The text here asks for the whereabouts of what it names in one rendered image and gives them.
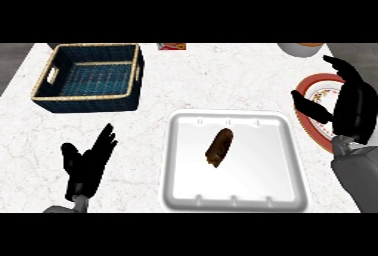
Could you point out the red-rimmed floral plate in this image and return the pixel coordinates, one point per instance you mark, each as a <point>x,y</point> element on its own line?
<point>321,110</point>

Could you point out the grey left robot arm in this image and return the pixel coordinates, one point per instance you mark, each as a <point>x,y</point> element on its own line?
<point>67,206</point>

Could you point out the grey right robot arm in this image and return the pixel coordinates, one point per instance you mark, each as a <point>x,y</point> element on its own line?
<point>355,173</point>

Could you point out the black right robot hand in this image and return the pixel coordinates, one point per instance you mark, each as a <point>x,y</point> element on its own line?
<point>354,103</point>

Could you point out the white bowl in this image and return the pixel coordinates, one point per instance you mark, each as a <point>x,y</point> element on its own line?
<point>301,49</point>

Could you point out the red and yellow box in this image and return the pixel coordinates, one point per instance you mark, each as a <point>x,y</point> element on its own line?
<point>171,46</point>

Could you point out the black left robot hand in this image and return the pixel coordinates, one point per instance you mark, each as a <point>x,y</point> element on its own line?
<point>87,166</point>

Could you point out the white foam tray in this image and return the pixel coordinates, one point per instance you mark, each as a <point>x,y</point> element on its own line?
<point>233,161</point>

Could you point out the dark blue wicker basket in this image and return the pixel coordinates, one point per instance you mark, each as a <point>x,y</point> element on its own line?
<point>90,78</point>

